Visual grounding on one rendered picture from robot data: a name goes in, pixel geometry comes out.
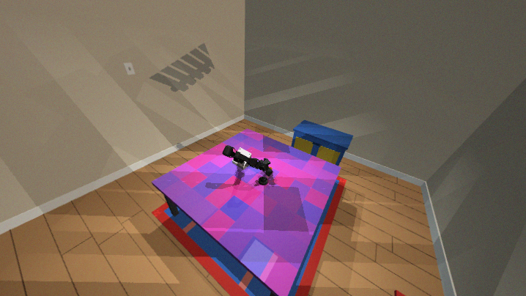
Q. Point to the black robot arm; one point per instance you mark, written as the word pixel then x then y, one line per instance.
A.
pixel 240 158

